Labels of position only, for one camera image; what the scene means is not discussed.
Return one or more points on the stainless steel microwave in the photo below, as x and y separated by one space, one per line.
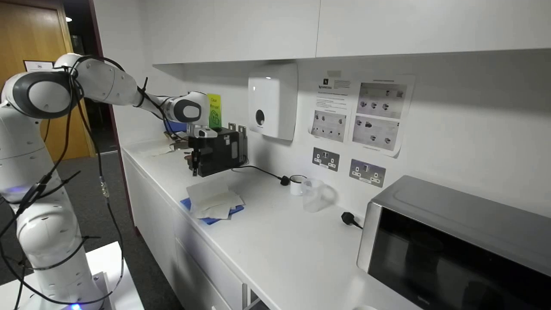
448 250

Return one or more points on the instruction poster sheet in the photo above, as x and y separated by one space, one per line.
369 112

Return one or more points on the yellow green sign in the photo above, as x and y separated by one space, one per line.
216 110

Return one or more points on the white paper towel dispenser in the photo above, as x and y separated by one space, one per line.
273 98

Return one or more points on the blue placemat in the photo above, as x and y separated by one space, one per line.
188 203

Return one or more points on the black power plug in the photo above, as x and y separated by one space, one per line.
350 219

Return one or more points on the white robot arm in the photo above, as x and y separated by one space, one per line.
44 217

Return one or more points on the clear glass cup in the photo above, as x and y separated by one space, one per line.
321 196

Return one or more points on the wooden door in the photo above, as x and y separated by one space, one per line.
37 29

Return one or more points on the wall socket plate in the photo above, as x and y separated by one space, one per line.
367 172
326 158

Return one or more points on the white napkin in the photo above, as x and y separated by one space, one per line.
216 207
209 188

